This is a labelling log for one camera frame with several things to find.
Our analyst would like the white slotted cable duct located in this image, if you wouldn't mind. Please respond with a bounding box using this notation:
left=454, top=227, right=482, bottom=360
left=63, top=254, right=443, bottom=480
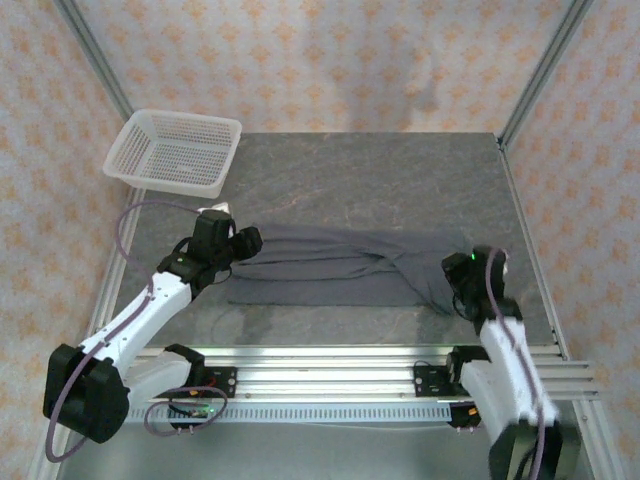
left=124, top=402, right=454, bottom=425

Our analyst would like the aluminium frame post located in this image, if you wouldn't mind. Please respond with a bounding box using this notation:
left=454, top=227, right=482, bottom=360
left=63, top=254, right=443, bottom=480
left=499, top=0, right=594, bottom=146
left=53, top=0, right=135, bottom=121

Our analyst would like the aluminium table side rail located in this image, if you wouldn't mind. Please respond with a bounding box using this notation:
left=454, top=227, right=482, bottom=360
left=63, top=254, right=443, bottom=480
left=497, top=134, right=569, bottom=359
left=87, top=192, right=144, bottom=346

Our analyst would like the grey t-shirt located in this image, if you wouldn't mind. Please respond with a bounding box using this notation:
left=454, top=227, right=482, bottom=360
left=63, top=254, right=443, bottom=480
left=227, top=222, right=481, bottom=316

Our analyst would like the white perforated plastic basket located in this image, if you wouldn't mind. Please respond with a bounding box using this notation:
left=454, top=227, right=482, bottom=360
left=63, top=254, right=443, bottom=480
left=102, top=108, right=244, bottom=199

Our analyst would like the small lit circuit board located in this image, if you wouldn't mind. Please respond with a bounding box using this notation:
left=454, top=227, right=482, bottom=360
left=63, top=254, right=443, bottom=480
left=167, top=402, right=217, bottom=420

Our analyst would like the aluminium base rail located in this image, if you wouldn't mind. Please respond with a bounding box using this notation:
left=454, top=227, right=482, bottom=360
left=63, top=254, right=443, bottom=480
left=129, top=344, right=596, bottom=401

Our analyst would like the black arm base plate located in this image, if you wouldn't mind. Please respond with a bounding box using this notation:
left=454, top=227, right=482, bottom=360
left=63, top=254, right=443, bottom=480
left=413, top=365, right=451, bottom=400
left=199, top=366, right=239, bottom=400

